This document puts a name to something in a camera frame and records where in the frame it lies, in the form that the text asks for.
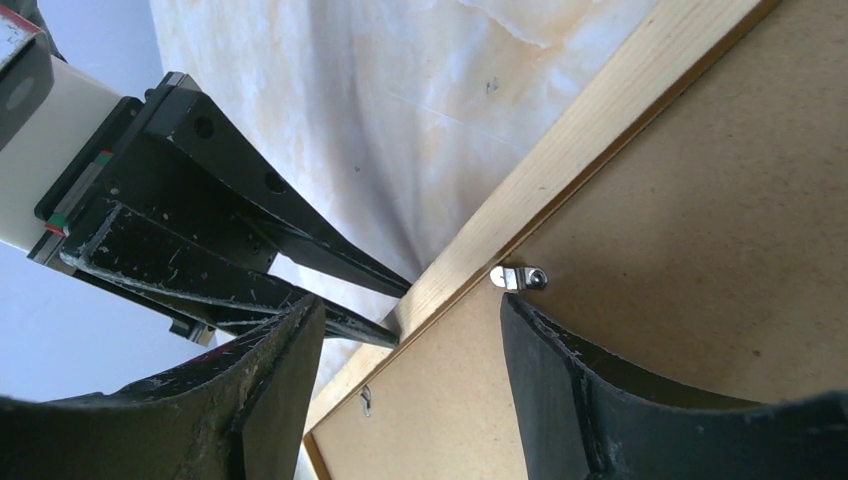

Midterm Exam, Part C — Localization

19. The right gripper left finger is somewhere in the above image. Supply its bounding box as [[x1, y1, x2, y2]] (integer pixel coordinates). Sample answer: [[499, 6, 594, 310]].
[[1, 296, 325, 479]]

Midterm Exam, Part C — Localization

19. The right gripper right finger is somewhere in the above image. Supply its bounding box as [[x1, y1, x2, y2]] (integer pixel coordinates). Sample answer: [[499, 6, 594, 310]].
[[500, 293, 847, 479]]

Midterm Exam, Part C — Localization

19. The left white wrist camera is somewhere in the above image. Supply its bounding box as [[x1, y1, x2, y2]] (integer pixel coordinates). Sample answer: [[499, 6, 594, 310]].
[[0, 0, 127, 254]]

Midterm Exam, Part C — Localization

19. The wooden picture frame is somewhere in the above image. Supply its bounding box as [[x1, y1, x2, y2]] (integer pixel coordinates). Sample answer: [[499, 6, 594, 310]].
[[303, 1, 774, 479]]

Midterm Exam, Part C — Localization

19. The brown backing board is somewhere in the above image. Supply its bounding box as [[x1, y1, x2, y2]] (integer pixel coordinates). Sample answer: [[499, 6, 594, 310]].
[[308, 0, 848, 480]]

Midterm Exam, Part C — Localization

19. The small metal frame clip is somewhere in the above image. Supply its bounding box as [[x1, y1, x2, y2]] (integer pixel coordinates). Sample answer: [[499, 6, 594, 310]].
[[489, 265, 548, 291]]

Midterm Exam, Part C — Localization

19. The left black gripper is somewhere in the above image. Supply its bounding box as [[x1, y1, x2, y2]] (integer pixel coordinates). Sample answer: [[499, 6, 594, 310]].
[[29, 72, 411, 343]]

